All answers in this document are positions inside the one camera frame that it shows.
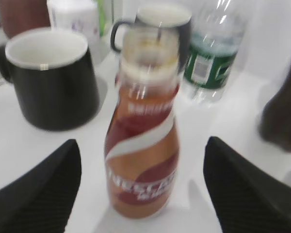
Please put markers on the black mug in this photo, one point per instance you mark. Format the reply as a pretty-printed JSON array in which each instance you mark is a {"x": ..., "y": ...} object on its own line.
[
  {"x": 53, "y": 77},
  {"x": 170, "y": 16}
]

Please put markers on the clear water bottle green label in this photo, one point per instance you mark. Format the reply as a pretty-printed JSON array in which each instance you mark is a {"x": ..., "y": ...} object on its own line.
[{"x": 218, "y": 30}]

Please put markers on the brown Nescafe coffee bottle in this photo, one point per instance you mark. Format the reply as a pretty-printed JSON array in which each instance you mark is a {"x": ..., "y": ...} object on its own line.
[{"x": 141, "y": 148}]

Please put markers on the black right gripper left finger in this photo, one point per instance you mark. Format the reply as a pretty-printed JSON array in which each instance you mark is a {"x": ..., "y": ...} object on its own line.
[{"x": 41, "y": 200}]

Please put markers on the black mug back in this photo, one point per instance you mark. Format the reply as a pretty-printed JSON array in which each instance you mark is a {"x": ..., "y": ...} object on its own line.
[{"x": 170, "y": 16}]

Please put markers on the white milk carton bottle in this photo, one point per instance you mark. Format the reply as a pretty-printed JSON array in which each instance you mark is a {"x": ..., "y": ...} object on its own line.
[{"x": 76, "y": 15}]

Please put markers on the cola bottle red label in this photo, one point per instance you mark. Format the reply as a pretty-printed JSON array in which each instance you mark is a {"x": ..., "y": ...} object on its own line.
[{"x": 275, "y": 123}]

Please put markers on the black mug front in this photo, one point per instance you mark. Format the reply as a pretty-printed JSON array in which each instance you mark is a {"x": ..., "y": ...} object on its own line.
[{"x": 53, "y": 77}]

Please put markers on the dark red ceramic mug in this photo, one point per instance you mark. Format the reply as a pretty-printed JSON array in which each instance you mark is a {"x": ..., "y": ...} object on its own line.
[{"x": 18, "y": 16}]

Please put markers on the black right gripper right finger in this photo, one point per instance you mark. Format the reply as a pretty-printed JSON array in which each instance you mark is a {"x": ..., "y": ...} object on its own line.
[{"x": 245, "y": 198}]

